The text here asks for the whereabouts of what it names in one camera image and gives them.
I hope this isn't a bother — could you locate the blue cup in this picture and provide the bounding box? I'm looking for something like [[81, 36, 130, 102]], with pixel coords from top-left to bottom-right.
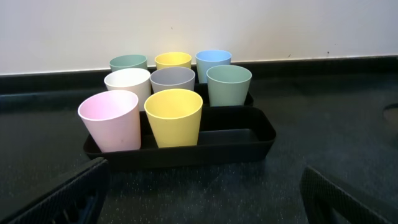
[[195, 49, 233, 84]]

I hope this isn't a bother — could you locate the yellow cup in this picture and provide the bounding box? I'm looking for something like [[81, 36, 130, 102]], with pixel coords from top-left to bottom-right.
[[144, 88, 204, 149], [154, 52, 193, 70]]

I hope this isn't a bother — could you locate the grey cup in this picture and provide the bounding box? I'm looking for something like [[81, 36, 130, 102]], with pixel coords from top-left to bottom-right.
[[149, 66, 196, 94]]

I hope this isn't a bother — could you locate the white cup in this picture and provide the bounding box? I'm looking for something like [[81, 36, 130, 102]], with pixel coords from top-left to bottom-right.
[[103, 67, 152, 112]]

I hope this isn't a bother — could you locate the pink cup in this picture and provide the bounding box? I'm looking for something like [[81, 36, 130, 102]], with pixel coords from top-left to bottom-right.
[[77, 90, 142, 153]]

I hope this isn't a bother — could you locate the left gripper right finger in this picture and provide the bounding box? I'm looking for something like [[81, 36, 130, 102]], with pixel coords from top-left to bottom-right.
[[299, 166, 398, 224]]

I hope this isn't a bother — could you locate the green cup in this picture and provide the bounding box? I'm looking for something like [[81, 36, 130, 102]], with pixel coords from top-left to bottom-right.
[[109, 54, 148, 73], [206, 64, 252, 108]]

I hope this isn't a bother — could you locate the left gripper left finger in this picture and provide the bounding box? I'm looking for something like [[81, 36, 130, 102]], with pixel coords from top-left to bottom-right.
[[0, 157, 110, 224]]

